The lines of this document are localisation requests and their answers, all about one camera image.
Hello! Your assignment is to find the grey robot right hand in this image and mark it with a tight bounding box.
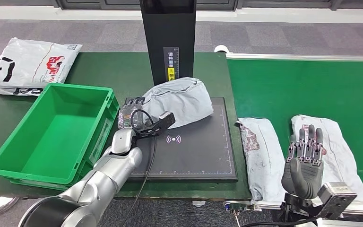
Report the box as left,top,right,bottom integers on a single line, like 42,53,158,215
281,124,325,200

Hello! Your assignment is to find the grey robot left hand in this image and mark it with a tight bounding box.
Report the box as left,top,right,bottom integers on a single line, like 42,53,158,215
118,97,152,131

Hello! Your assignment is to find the grey mailer bag red print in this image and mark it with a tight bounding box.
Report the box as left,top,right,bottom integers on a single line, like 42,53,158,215
291,115,363,203
237,117,287,203
142,77,215,129

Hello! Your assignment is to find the black inbound scanner machine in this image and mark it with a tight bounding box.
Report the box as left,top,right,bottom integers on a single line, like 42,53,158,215
123,0,239,183

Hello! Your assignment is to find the green conveyor belt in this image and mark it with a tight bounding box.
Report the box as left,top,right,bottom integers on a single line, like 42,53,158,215
226,59,363,199

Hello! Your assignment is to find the small blue circuit board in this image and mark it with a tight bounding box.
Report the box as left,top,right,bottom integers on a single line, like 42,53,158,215
225,201,254,214

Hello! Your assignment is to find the black yellow ruler label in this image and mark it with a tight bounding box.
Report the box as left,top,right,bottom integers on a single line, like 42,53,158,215
163,47,180,81

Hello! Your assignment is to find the green plastic crate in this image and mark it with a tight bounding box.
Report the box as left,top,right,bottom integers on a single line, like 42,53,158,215
0,83,120,191

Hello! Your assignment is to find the white mailer bag black-red print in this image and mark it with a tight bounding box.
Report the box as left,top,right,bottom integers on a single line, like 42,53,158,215
0,37,83,88

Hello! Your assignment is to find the white mailer bag black print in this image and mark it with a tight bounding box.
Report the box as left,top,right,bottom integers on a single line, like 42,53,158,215
0,87,44,96

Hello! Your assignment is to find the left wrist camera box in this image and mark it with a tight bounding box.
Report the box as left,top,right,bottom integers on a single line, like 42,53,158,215
139,111,176,139

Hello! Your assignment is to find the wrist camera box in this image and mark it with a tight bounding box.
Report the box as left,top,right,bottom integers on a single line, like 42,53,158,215
139,111,176,139
318,182,357,220

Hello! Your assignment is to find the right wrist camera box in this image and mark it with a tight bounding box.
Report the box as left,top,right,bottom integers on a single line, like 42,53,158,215
318,182,357,220

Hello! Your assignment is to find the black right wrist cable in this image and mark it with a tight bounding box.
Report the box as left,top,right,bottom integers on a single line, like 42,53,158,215
240,216,321,227

